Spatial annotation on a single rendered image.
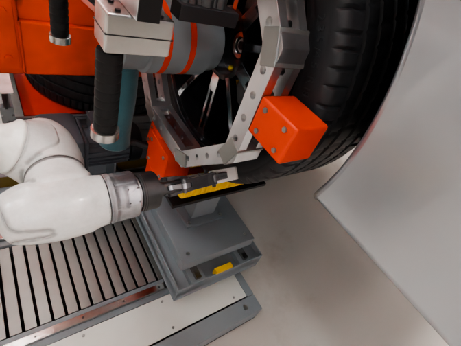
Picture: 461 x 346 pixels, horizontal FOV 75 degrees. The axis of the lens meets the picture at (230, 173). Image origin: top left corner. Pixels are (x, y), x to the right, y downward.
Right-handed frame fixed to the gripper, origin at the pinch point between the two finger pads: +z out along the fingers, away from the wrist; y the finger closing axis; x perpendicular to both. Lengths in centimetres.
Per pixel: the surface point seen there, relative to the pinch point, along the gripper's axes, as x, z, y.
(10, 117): 28, -36, -77
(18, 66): 39, -32, -52
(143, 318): -43, -13, -37
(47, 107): 33, -23, -85
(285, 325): -64, 36, -27
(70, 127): 20, -21, -53
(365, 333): -77, 67, -14
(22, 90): 42, -30, -94
